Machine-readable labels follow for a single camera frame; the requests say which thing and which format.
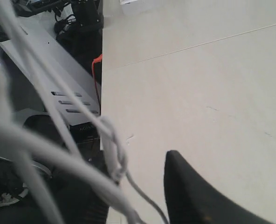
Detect small white box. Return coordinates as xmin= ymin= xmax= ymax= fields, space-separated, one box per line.
xmin=119 ymin=0 xmax=157 ymax=15

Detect grey sneaker shoe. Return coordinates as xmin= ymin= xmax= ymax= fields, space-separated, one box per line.
xmin=0 ymin=188 xmax=29 ymax=207

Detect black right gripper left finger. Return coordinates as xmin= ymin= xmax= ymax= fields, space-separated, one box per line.
xmin=47 ymin=149 xmax=110 ymax=224

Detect silver perforated metal panel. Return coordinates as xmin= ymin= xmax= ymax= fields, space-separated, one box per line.
xmin=0 ymin=10 xmax=102 ymax=128

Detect orange cable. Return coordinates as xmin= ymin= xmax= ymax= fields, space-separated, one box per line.
xmin=91 ymin=54 xmax=103 ymax=110

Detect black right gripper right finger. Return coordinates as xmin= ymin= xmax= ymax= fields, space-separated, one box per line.
xmin=164 ymin=150 xmax=268 ymax=224

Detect white earphone cable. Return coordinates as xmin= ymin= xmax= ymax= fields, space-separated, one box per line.
xmin=0 ymin=0 xmax=170 ymax=224

